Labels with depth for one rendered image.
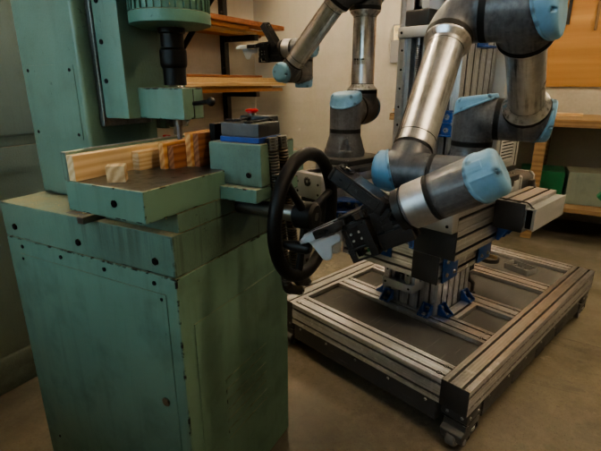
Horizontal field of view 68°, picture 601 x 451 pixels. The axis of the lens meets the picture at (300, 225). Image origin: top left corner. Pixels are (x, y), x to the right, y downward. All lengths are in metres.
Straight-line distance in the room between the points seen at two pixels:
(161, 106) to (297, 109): 3.78
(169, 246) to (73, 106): 0.46
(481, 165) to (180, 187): 0.53
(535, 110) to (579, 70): 2.78
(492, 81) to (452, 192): 1.16
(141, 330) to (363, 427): 0.86
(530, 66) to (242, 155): 0.65
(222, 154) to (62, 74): 0.44
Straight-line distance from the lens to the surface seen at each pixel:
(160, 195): 0.84
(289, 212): 0.95
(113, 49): 1.14
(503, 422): 1.75
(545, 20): 1.00
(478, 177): 0.67
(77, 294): 1.18
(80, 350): 1.28
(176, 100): 1.06
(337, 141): 1.65
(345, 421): 1.63
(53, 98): 1.26
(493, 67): 1.80
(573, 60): 4.07
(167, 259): 0.91
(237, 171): 0.96
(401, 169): 0.80
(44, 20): 1.26
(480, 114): 1.36
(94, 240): 1.06
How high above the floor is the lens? 1.08
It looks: 18 degrees down
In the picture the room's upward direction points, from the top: straight up
